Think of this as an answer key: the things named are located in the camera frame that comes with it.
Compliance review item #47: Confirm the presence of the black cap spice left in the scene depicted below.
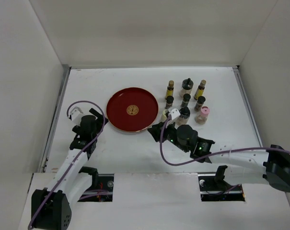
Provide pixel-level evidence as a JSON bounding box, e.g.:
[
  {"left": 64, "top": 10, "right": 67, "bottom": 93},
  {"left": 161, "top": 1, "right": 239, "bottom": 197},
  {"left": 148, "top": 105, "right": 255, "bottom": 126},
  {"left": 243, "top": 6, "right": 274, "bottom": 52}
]
[{"left": 165, "top": 95, "right": 174, "bottom": 109}]

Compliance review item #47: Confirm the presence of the purple cable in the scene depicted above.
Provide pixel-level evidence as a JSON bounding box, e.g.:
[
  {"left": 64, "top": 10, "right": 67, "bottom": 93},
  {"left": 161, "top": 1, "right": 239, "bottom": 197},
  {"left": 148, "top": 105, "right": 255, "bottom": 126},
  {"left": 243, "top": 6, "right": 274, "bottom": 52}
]
[
  {"left": 28, "top": 100, "right": 106, "bottom": 229},
  {"left": 159, "top": 116, "right": 290, "bottom": 166}
]

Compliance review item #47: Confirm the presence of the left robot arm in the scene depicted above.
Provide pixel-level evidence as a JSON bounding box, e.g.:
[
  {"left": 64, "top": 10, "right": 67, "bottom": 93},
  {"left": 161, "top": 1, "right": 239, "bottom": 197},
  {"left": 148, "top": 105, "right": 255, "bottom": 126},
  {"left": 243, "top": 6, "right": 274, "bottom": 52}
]
[{"left": 28, "top": 107, "right": 108, "bottom": 230}]

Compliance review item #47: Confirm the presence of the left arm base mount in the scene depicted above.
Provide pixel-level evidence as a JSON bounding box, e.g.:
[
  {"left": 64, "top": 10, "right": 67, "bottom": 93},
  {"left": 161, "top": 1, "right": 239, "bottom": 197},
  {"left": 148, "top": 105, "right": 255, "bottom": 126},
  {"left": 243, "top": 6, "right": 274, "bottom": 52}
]
[{"left": 79, "top": 174, "right": 115, "bottom": 203}]

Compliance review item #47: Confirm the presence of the yellow label bottle right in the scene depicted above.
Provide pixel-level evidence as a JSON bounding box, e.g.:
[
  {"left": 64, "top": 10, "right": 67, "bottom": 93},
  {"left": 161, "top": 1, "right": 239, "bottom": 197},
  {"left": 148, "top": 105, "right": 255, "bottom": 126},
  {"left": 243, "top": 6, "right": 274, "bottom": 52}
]
[{"left": 194, "top": 80, "right": 206, "bottom": 100}]

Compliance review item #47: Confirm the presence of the black cap spice right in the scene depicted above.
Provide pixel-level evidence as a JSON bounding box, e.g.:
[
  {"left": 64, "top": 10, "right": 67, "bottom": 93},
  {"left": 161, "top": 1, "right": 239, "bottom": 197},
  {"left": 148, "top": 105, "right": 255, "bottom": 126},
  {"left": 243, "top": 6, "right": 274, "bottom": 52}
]
[{"left": 194, "top": 96, "right": 206, "bottom": 112}]

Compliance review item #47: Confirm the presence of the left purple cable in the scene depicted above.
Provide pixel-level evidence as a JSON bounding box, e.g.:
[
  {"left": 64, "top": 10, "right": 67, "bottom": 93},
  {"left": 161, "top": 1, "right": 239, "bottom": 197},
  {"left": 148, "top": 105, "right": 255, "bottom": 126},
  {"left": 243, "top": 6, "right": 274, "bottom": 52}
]
[{"left": 28, "top": 100, "right": 106, "bottom": 229}]

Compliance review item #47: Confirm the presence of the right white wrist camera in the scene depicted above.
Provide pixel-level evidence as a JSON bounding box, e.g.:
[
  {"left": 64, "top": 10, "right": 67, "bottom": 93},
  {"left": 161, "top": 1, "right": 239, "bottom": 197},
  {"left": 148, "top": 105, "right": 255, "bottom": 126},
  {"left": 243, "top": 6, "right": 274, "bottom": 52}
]
[{"left": 168, "top": 108, "right": 180, "bottom": 121}]

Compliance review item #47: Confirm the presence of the rear black knob jar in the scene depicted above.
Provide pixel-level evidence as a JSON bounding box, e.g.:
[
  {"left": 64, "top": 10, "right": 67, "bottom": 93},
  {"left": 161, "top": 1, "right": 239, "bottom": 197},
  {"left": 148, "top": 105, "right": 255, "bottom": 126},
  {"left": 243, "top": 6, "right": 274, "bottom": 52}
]
[{"left": 180, "top": 78, "right": 194, "bottom": 97}]

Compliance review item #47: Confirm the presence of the red round tray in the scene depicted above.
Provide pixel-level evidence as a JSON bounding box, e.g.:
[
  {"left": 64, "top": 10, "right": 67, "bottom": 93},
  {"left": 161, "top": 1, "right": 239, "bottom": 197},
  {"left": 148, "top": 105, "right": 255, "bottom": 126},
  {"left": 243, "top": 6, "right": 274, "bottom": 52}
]
[{"left": 106, "top": 87, "right": 159, "bottom": 132}]

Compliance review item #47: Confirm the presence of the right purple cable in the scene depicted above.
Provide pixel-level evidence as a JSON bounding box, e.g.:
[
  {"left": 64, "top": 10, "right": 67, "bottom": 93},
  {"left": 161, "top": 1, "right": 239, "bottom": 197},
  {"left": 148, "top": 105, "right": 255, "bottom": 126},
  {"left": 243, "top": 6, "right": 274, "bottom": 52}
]
[{"left": 159, "top": 116, "right": 290, "bottom": 166}]

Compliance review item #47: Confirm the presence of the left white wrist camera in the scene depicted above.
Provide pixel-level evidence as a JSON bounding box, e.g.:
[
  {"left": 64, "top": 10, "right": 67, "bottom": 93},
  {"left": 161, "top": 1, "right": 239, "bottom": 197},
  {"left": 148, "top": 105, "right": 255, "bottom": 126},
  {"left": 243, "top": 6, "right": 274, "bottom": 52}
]
[{"left": 69, "top": 106, "right": 84, "bottom": 126}]

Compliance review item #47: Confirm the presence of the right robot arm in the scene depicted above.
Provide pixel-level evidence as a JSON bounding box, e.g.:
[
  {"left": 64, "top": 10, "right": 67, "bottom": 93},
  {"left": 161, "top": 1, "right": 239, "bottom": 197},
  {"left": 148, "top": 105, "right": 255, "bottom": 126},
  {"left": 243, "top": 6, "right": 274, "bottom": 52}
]
[{"left": 148, "top": 122, "right": 290, "bottom": 193}]

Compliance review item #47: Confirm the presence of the black cap spice middle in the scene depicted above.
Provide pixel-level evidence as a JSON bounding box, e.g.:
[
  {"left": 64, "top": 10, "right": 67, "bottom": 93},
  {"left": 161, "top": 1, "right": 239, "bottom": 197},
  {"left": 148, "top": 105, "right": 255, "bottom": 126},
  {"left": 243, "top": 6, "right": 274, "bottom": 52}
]
[{"left": 181, "top": 93, "right": 191, "bottom": 108}]

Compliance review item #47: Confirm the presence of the yellow label bottle left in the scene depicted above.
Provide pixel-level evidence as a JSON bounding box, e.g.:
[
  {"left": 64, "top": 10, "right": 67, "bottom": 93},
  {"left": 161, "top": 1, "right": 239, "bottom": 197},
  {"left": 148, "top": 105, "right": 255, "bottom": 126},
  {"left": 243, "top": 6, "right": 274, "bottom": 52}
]
[{"left": 165, "top": 80, "right": 174, "bottom": 99}]

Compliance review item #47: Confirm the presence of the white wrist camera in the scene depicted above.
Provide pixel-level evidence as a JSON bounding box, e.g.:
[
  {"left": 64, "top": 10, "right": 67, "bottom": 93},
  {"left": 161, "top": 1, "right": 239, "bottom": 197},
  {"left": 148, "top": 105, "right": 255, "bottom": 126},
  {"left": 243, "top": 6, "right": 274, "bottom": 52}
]
[
  {"left": 168, "top": 108, "right": 180, "bottom": 121},
  {"left": 69, "top": 106, "right": 84, "bottom": 126}
]

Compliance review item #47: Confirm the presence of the yellow label bottle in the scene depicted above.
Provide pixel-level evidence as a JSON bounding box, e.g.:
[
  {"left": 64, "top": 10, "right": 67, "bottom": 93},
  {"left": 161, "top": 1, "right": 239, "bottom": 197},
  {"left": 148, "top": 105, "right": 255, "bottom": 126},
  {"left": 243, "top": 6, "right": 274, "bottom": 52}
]
[
  {"left": 165, "top": 80, "right": 174, "bottom": 99},
  {"left": 194, "top": 80, "right": 206, "bottom": 100}
]

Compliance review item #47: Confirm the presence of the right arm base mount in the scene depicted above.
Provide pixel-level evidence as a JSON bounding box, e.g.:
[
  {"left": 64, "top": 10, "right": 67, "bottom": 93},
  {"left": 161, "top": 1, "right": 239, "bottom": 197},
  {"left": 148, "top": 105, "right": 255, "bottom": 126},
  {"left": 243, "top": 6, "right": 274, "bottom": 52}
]
[{"left": 198, "top": 165, "right": 245, "bottom": 202}]

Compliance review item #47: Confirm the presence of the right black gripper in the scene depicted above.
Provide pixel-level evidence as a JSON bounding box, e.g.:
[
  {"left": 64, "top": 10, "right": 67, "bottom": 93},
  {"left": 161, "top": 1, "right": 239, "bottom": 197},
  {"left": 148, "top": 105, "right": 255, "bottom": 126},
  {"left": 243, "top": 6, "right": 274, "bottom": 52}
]
[{"left": 147, "top": 118, "right": 190, "bottom": 153}]

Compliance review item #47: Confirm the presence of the yellow cap spice jar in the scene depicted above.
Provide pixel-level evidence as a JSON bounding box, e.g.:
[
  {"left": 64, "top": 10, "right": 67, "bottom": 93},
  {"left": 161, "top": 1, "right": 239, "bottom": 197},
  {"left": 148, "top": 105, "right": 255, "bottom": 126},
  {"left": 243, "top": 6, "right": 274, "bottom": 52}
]
[{"left": 160, "top": 109, "right": 169, "bottom": 122}]

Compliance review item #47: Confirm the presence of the black knob glass jar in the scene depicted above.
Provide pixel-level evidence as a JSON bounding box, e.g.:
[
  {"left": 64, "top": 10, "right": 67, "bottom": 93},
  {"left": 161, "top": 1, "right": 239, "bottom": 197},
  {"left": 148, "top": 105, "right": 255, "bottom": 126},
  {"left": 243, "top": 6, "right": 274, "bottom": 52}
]
[{"left": 176, "top": 106, "right": 190, "bottom": 126}]

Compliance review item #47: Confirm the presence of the black cap spice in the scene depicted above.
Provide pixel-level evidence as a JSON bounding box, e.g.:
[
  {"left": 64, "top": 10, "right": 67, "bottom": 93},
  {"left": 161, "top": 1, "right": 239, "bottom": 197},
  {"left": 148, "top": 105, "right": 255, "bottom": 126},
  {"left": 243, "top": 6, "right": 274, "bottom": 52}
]
[
  {"left": 165, "top": 95, "right": 174, "bottom": 109},
  {"left": 181, "top": 93, "right": 191, "bottom": 108},
  {"left": 194, "top": 96, "right": 206, "bottom": 112}
]

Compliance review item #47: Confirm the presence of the pink cap spice jar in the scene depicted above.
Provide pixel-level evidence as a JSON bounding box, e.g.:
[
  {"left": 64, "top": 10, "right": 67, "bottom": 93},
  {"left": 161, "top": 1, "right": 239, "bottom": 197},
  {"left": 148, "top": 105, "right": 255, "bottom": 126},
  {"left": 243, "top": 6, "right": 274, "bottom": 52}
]
[{"left": 195, "top": 106, "right": 210, "bottom": 125}]

